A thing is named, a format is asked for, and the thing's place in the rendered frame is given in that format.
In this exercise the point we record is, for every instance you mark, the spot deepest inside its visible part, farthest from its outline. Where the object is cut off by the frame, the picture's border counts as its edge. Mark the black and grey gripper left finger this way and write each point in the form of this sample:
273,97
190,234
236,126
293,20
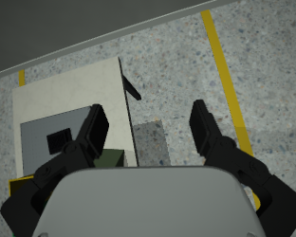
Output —
24,208

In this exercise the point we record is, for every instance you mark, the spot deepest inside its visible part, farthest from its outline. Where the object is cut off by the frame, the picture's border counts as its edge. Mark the yellow open bin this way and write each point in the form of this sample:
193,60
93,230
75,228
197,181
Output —
15,185

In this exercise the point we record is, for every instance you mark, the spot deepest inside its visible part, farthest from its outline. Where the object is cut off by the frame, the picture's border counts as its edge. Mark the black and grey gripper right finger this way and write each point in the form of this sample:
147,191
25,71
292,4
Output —
277,212

